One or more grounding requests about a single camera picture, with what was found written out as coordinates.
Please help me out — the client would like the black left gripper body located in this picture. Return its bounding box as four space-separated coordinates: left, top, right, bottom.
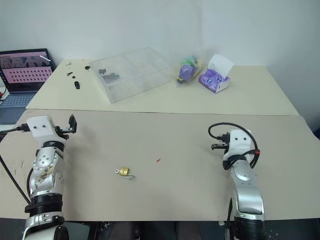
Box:
55 126 75 140

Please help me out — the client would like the small brass padlock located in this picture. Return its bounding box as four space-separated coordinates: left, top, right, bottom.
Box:
119 166 137 182

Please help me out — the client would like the black part in box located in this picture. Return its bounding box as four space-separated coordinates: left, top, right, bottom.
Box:
98 67 121 83

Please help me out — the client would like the purple tissue pack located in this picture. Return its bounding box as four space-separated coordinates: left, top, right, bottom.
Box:
198 53 235 94

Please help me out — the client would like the open laptop computer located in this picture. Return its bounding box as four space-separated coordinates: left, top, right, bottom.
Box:
0 48 56 125

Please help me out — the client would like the clear plastic compartment box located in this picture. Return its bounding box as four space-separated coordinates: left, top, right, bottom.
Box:
89 47 172 104

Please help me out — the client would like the clear bag of colourful items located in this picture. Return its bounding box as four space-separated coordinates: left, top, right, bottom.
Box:
170 48 207 89

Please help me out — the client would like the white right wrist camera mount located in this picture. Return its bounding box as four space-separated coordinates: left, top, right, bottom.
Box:
223 129 254 162

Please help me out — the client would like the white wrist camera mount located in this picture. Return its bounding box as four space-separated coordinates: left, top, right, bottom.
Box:
26 115 67 145
223 129 254 162

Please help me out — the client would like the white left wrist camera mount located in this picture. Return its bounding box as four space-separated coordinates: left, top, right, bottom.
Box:
26 115 67 145

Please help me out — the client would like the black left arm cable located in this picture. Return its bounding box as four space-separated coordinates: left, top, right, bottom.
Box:
0 124 31 204

